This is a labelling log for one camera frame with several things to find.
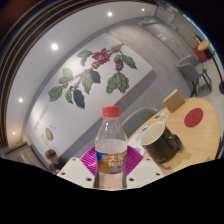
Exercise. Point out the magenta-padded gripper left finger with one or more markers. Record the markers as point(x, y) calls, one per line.
point(76, 170)

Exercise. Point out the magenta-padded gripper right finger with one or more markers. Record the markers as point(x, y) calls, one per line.
point(144, 170)

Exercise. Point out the clear red-capped drink bottle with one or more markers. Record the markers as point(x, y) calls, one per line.
point(111, 146)

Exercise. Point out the person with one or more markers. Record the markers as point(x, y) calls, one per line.
point(55, 161)

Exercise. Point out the white and blue paper sheet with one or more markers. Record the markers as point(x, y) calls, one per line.
point(135, 143)

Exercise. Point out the black mug with white inside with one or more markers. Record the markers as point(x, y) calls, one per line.
point(160, 143)

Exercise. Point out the flat round red coaster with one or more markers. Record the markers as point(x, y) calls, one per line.
point(193, 117)

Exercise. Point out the brown cardboard box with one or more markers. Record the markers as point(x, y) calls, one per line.
point(173, 100)

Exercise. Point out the round ceiling lights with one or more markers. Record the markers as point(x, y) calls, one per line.
point(54, 46)

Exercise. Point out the red fire extinguisher cabinet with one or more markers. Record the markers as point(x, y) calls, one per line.
point(201, 55)

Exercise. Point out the grey door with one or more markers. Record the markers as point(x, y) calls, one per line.
point(170, 40)

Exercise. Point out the white paper door notice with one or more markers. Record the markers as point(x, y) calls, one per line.
point(162, 37)

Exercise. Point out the green exit sign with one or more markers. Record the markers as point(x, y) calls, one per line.
point(146, 18)

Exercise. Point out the white notice board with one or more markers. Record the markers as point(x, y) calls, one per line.
point(165, 14)

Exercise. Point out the coffee plant wall mural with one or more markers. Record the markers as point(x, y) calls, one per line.
point(83, 80)

